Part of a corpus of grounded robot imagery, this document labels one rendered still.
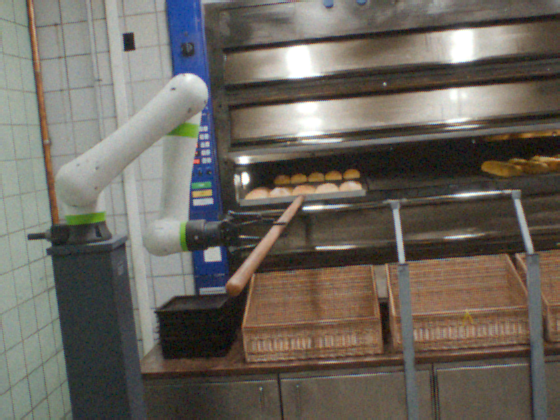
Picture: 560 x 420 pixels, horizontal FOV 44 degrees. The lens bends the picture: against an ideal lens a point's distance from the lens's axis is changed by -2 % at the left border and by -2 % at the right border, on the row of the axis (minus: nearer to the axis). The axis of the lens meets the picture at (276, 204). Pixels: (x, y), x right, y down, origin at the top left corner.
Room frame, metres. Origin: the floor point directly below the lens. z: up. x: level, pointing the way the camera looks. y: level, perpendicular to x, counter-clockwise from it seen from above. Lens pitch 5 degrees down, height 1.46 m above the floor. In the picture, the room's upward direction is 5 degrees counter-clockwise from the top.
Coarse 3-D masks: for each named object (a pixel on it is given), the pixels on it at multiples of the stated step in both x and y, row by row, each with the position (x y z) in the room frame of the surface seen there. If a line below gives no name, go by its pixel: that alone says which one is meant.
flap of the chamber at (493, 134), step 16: (496, 128) 2.99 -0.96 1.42; (512, 128) 2.98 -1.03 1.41; (528, 128) 2.97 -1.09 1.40; (544, 128) 2.96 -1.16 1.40; (320, 144) 3.07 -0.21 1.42; (336, 144) 3.06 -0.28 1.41; (352, 144) 3.05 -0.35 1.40; (368, 144) 3.05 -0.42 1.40; (384, 144) 3.05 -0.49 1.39; (400, 144) 3.08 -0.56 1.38; (416, 144) 3.11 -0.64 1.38; (432, 144) 3.15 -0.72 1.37; (448, 144) 3.18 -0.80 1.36; (240, 160) 3.21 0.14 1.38; (256, 160) 3.24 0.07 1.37; (272, 160) 3.28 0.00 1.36
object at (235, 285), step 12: (300, 204) 2.82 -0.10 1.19; (288, 216) 2.31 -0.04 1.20; (276, 228) 2.00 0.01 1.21; (264, 240) 1.78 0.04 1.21; (252, 252) 1.61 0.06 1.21; (264, 252) 1.66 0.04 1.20; (252, 264) 1.48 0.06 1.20; (240, 276) 1.34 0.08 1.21; (228, 288) 1.29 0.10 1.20; (240, 288) 1.30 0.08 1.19
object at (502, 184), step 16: (544, 176) 3.14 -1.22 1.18; (368, 192) 3.20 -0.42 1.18; (384, 192) 3.19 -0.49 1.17; (400, 192) 3.18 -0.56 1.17; (416, 192) 3.17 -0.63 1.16; (432, 192) 3.16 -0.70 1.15; (448, 192) 3.15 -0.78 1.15; (464, 192) 3.15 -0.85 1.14; (240, 208) 3.26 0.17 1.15; (256, 208) 3.25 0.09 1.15; (272, 208) 3.24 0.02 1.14
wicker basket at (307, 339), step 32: (256, 288) 3.20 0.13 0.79; (320, 288) 3.17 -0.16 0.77; (352, 288) 3.15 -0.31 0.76; (256, 320) 3.13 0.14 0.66; (288, 320) 3.15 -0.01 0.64; (320, 320) 3.13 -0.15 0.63; (352, 320) 2.71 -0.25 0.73; (256, 352) 2.75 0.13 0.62; (288, 352) 2.74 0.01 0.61; (320, 352) 2.74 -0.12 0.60; (352, 352) 2.72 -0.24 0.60
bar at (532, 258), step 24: (480, 192) 2.78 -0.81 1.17; (504, 192) 2.76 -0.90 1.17; (264, 216) 2.88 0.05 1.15; (528, 240) 2.60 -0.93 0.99; (408, 264) 2.58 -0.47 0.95; (528, 264) 2.54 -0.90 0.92; (408, 288) 2.59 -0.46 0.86; (528, 288) 2.56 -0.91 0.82; (408, 312) 2.59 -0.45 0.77; (528, 312) 2.57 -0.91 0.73; (408, 336) 2.59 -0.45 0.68; (408, 360) 2.59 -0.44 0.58; (408, 384) 2.59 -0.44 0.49; (408, 408) 2.59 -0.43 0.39
